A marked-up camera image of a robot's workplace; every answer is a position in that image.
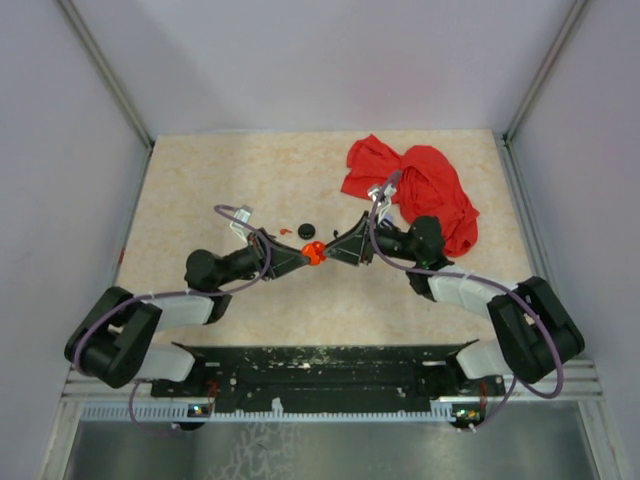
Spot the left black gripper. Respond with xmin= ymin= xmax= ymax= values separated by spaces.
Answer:
xmin=215 ymin=228 xmax=312 ymax=289

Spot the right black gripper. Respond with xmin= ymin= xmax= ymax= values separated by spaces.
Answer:
xmin=324 ymin=211 xmax=422 ymax=267

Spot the red round charging case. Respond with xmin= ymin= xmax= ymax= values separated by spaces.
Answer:
xmin=301 ymin=241 xmax=326 ymax=266

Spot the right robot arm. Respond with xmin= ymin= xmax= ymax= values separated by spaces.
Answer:
xmin=324 ymin=214 xmax=585 ymax=396

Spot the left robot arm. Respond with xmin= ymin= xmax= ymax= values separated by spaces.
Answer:
xmin=64 ymin=229 xmax=311 ymax=397

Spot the black round charging case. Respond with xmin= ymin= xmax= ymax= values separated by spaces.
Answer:
xmin=297 ymin=223 xmax=316 ymax=240

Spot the red crumpled cloth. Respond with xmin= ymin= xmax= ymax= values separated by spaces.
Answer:
xmin=341 ymin=134 xmax=479 ymax=257

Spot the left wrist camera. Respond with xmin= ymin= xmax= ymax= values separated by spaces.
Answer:
xmin=230 ymin=205 xmax=253 ymax=235

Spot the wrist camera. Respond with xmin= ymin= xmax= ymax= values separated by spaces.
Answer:
xmin=367 ymin=184 xmax=397 ymax=225
xmin=230 ymin=205 xmax=253 ymax=235

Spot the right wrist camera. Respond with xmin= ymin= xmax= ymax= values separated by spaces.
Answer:
xmin=367 ymin=184 xmax=397 ymax=225

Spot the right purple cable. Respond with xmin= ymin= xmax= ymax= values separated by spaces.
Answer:
xmin=368 ymin=170 xmax=566 ymax=434

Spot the purple cable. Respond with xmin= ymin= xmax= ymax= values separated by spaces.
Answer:
xmin=368 ymin=170 xmax=566 ymax=434
xmin=69 ymin=203 xmax=275 ymax=439

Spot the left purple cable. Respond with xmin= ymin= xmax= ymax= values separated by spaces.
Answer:
xmin=69 ymin=203 xmax=275 ymax=439

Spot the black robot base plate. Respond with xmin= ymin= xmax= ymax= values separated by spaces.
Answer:
xmin=151 ymin=345 xmax=505 ymax=414

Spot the white slotted cable duct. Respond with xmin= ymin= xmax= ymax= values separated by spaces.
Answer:
xmin=80 ymin=399 xmax=486 ymax=422

